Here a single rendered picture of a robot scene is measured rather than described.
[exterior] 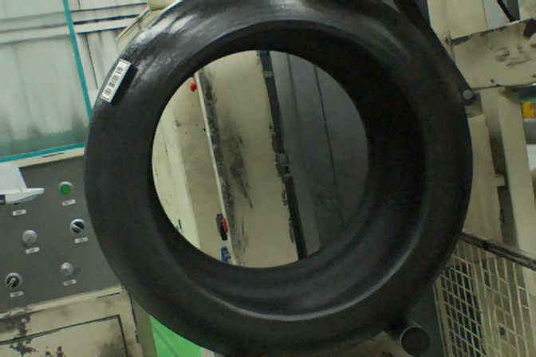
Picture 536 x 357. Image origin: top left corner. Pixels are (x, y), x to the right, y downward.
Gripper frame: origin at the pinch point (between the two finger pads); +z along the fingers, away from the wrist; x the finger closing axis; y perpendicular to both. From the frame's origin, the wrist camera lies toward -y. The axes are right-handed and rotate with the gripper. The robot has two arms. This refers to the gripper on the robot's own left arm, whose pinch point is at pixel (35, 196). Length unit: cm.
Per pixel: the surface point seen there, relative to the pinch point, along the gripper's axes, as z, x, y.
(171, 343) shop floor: 12, 279, -123
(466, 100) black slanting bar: 79, 19, 10
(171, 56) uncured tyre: 22.1, -12.4, 19.0
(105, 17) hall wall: -56, 908, 157
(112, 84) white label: 13.8, -11.0, 15.7
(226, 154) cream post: 31.8, 25.2, 2.4
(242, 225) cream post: 33.8, 25.1, -12.0
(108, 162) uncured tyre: 12.4, -12.0, 5.0
